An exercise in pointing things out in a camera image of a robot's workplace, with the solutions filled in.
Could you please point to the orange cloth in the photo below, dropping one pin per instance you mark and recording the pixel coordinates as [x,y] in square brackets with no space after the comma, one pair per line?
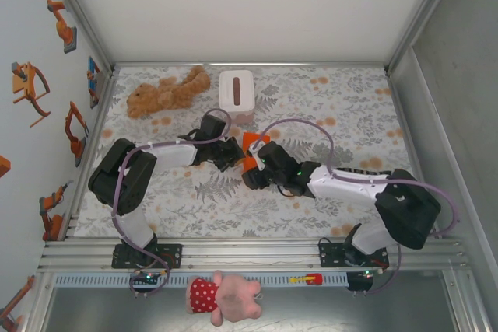
[251,141]

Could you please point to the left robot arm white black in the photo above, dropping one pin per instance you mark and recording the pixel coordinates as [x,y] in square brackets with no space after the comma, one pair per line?
[171,157]

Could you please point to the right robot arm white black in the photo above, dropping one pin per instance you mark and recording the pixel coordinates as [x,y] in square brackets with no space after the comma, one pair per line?
[342,188]

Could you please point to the floral tablecloth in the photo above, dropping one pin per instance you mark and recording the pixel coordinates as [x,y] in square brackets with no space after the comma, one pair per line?
[233,211]

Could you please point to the white tissue box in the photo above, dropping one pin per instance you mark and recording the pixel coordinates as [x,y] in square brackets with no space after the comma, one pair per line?
[237,87]

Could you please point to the brown teddy bear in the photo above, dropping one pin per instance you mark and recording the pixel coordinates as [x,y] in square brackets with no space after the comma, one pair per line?
[163,95]

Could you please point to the red yellow toy tool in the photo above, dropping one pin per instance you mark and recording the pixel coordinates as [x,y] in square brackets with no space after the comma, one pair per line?
[314,279]

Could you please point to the pink plush toy dotted dress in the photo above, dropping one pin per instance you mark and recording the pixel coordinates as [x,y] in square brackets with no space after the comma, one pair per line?
[233,297]

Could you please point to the small circuit board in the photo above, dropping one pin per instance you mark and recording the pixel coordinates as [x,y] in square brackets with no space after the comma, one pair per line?
[367,273]
[148,277]

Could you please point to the blue orange machine sticker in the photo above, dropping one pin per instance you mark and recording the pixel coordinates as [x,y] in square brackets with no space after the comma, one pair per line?
[93,79]

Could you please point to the orange gripper claw sticker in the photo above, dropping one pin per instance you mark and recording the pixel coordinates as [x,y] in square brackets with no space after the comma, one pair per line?
[23,83]

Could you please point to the orange block sticker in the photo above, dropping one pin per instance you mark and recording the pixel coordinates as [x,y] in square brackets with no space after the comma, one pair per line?
[4,166]

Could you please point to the wide aluminium frame beam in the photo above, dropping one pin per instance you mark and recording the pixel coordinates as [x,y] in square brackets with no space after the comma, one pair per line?
[253,254]

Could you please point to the thin aluminium frame rail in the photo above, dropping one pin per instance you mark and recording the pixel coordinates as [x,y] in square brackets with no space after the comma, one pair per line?
[249,64]

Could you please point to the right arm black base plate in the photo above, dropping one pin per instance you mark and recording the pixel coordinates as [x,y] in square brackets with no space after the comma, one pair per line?
[330,256]

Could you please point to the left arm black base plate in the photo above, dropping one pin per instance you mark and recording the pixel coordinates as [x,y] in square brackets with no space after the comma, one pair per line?
[173,256]

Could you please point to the aluminium side rail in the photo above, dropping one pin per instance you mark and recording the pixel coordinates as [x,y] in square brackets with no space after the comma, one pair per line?
[98,122]
[402,114]

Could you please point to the aluminium frame post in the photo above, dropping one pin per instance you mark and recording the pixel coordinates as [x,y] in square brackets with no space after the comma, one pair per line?
[424,13]
[78,13]

